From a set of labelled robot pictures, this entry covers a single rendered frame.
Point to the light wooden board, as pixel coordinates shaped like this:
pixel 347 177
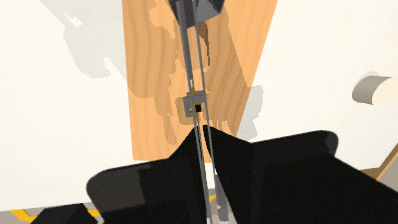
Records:
pixel 231 46

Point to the cream short cylinder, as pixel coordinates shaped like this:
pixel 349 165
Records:
pixel 375 90

